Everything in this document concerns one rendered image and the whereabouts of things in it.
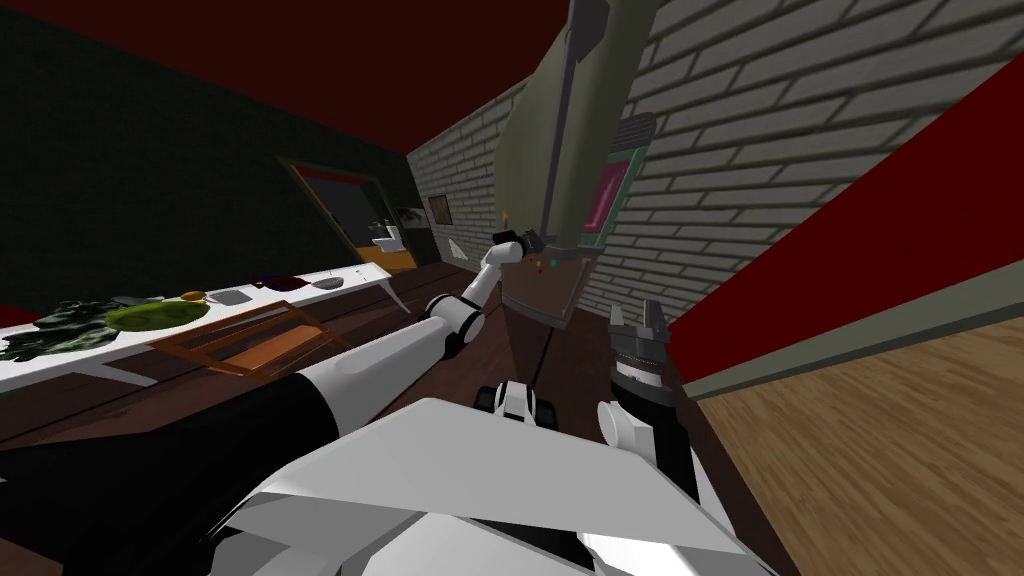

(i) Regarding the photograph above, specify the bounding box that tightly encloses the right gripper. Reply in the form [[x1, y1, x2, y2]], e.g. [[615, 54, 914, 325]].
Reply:
[[608, 296, 673, 372]]

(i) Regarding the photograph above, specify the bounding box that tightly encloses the brown panel with coloured dots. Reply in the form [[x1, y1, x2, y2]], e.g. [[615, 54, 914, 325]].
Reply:
[[499, 246, 606, 332]]

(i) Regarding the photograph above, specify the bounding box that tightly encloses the white long table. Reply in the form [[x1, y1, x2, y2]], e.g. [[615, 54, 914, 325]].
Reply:
[[0, 262, 395, 395]]

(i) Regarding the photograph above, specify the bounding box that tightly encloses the pink picture with green frame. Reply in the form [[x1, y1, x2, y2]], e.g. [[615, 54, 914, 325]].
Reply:
[[582, 150, 646, 241]]

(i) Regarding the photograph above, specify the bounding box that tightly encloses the brown wooden chair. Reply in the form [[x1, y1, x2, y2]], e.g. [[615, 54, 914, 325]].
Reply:
[[147, 299, 353, 379]]

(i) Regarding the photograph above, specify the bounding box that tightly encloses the olive green door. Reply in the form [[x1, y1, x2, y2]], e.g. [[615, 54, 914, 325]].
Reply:
[[494, 0, 667, 251]]

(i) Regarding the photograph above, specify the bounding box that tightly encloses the dark wall vent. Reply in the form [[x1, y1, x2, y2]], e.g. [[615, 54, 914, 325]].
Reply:
[[611, 111, 659, 155]]

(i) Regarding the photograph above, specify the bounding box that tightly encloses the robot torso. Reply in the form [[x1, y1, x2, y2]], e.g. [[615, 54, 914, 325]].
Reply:
[[209, 380, 781, 576]]

